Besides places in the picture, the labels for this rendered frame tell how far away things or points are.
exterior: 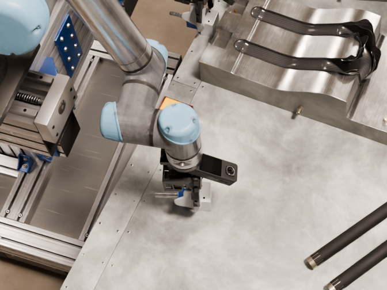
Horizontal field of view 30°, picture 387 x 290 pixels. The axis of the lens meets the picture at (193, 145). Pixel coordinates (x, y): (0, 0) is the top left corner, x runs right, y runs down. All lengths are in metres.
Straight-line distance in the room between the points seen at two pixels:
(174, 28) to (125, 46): 1.60
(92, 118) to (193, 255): 1.00
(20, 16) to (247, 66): 0.82
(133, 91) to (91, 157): 1.07
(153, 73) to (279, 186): 0.46
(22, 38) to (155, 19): 1.90
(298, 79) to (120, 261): 0.60
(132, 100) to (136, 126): 0.06
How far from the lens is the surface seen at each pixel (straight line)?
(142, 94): 1.41
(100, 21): 1.32
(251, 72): 1.77
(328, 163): 1.76
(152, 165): 1.76
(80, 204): 2.40
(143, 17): 3.01
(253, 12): 1.87
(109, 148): 2.47
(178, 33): 2.94
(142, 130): 1.38
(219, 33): 1.86
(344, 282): 1.62
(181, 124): 1.34
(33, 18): 1.09
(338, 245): 1.63
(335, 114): 1.75
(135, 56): 1.39
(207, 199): 1.65
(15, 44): 1.14
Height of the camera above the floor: 2.37
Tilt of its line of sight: 63 degrees down
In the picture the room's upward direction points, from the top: 8 degrees counter-clockwise
